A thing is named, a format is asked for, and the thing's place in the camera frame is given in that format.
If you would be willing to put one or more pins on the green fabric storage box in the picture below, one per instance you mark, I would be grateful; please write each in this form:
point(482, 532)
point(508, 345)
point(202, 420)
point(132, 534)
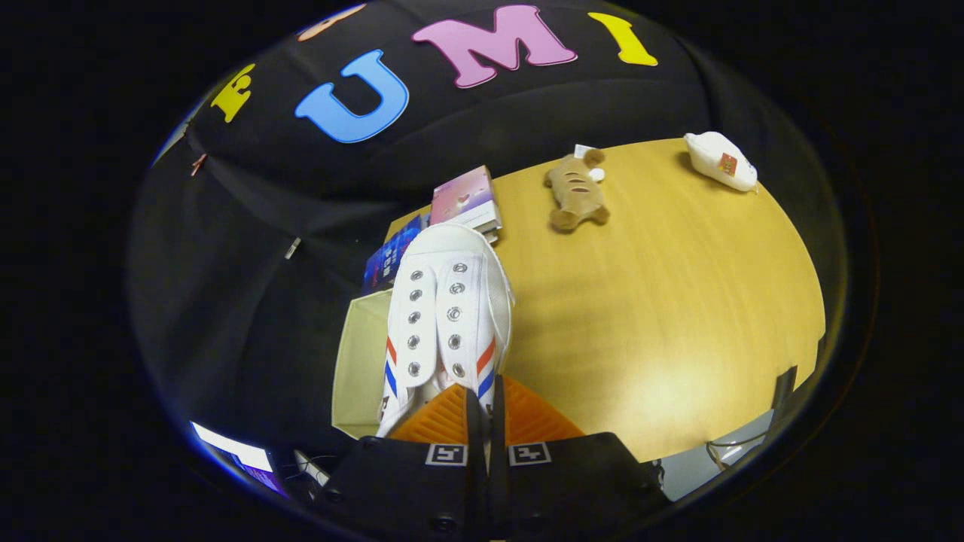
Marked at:
point(360, 361)

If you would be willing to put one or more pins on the lit computer screen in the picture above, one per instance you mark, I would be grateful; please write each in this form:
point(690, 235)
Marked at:
point(233, 452)

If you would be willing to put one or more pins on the brown plush toy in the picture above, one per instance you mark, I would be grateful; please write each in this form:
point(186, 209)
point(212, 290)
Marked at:
point(576, 196)

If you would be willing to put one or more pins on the silver cloth clip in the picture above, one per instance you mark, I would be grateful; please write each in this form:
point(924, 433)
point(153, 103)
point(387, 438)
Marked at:
point(292, 248)

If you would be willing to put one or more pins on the black backdrop cloth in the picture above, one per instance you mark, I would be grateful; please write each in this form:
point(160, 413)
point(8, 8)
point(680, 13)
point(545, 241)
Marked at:
point(226, 301)

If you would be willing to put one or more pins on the dark blue book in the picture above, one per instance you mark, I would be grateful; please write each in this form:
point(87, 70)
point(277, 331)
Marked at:
point(388, 260)

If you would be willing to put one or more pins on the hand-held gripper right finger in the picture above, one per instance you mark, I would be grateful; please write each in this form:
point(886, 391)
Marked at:
point(497, 421)

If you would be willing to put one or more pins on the red cloth clip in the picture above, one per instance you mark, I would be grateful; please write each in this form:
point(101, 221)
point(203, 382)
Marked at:
point(198, 163)

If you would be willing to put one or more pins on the pink cover book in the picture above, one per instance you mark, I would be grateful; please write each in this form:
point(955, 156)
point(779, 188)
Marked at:
point(463, 196)

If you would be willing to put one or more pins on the white striped canvas shoe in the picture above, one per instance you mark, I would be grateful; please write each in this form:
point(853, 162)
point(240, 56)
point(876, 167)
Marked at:
point(452, 301)

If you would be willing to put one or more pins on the white plastic packet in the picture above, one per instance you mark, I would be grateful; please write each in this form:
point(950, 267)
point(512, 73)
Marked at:
point(715, 158)

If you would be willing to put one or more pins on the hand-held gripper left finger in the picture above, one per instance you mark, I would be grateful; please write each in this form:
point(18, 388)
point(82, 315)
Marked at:
point(474, 421)

